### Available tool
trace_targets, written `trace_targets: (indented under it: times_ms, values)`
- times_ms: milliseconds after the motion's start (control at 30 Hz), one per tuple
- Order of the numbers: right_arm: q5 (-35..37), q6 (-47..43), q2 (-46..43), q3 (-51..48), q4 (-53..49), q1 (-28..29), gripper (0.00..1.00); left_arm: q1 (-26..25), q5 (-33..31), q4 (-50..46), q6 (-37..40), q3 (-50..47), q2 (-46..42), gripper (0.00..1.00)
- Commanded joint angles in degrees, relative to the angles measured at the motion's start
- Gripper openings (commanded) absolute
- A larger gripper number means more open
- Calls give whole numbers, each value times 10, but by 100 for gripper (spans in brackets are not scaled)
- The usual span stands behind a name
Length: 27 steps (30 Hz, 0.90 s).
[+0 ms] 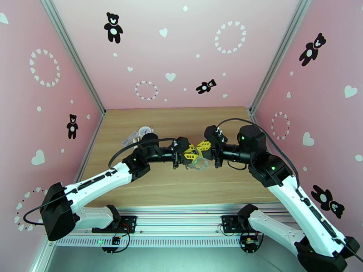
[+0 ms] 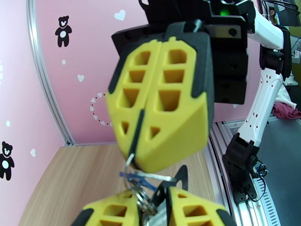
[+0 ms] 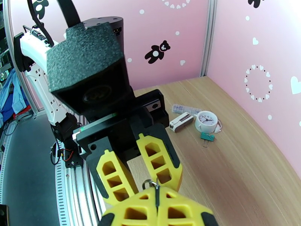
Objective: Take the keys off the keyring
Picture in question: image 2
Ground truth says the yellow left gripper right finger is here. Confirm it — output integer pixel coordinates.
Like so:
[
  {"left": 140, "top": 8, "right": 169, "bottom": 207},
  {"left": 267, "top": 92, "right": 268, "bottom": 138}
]
[{"left": 166, "top": 187, "right": 237, "bottom": 226}]

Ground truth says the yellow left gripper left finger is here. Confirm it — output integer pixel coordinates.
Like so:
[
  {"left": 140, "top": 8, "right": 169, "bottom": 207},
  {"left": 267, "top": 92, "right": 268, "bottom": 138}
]
[{"left": 74, "top": 190, "right": 143, "bottom": 226}]

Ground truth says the bunch of silver rings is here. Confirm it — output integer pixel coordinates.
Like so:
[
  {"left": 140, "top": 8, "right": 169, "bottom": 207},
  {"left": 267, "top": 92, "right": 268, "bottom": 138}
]
[{"left": 131, "top": 183, "right": 158, "bottom": 218}]

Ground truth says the brown leather key fob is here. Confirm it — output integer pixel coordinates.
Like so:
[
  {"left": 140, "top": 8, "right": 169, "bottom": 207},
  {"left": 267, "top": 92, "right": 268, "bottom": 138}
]
[{"left": 150, "top": 165, "right": 189, "bottom": 211}]

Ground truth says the blue plastic key tag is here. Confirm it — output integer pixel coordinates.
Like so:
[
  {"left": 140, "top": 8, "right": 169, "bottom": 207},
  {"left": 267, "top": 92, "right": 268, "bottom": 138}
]
[{"left": 119, "top": 171, "right": 157, "bottom": 191}]

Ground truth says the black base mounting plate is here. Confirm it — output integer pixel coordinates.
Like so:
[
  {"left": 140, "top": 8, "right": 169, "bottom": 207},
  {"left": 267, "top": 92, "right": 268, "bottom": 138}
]
[{"left": 231, "top": 178, "right": 258, "bottom": 205}]

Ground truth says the white cloth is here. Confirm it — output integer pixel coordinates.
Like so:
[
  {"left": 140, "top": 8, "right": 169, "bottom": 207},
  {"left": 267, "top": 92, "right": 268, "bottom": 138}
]
[{"left": 276, "top": 86, "right": 297, "bottom": 109}]

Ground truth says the red cloth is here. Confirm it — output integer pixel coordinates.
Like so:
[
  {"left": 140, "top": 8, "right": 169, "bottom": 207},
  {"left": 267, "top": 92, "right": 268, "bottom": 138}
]
[{"left": 272, "top": 101, "right": 301, "bottom": 120}]

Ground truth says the small controller board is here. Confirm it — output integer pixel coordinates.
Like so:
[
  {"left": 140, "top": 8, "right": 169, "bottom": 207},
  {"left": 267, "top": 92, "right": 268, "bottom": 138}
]
[{"left": 256, "top": 162, "right": 268, "bottom": 174}]

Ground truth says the black computer monitor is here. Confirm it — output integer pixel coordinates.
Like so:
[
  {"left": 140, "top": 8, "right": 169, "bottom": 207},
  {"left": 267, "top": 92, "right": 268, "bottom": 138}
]
[{"left": 261, "top": 0, "right": 301, "bottom": 28}]

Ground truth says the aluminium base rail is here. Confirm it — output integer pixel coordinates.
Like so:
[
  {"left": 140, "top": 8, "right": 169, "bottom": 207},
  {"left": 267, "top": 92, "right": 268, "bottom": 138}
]
[{"left": 209, "top": 119, "right": 261, "bottom": 226}]

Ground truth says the aluminium table side rail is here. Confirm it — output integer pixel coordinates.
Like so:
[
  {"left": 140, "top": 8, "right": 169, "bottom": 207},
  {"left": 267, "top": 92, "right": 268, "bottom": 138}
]
[{"left": 68, "top": 142, "right": 118, "bottom": 147}]

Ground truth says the white slotted cable duct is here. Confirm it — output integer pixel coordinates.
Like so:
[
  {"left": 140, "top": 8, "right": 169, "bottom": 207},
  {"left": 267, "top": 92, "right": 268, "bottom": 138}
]
[{"left": 254, "top": 180, "right": 283, "bottom": 226}]

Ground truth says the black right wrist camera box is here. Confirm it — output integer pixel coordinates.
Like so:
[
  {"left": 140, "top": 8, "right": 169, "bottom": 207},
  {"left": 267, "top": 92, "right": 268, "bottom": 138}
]
[{"left": 137, "top": 0, "right": 213, "bottom": 22}]

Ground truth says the aluminium frame post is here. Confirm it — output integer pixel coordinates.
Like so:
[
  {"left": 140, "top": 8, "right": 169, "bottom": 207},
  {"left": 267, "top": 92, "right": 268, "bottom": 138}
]
[{"left": 26, "top": 0, "right": 75, "bottom": 146}]

